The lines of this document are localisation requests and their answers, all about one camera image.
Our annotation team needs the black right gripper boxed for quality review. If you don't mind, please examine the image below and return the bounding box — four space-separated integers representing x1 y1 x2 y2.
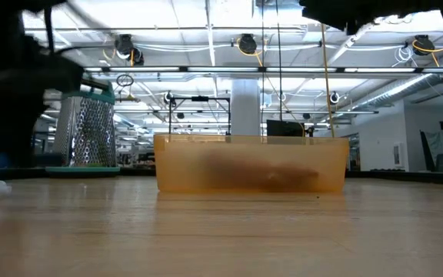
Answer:
299 0 443 36

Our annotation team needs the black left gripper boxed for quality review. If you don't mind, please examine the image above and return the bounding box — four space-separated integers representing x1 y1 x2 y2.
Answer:
0 0 85 169

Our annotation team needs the black monitor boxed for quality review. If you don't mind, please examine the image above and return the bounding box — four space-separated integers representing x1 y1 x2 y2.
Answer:
266 119 306 138

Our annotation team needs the long ceiling light strip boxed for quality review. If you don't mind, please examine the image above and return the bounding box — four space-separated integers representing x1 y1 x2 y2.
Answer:
85 66 443 75

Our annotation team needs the orange translucent plastic bin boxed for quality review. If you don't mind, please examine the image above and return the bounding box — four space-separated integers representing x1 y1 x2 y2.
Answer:
153 133 350 194

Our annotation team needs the grey hanging cloth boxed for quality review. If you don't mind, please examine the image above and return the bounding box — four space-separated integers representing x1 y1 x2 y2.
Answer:
420 129 443 167

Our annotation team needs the yellow hanging cable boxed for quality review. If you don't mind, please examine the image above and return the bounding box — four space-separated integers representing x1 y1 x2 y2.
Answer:
320 23 336 138

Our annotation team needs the metal box grater teal handle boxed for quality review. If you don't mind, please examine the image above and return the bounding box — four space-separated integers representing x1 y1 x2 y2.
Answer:
45 78 122 179

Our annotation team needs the black ceiling cord reel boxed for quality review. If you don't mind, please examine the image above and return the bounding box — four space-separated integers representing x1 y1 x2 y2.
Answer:
412 34 436 57
115 33 145 66
238 33 259 55

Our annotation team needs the silver ventilation duct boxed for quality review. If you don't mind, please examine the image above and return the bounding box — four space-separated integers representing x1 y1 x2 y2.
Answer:
350 72 443 112

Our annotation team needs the hanging black cable ring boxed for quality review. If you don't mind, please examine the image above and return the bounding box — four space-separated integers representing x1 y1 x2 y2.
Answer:
115 73 135 88

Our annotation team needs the black camera stand frame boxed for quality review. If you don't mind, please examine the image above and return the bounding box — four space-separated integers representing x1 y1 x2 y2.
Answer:
168 95 232 136

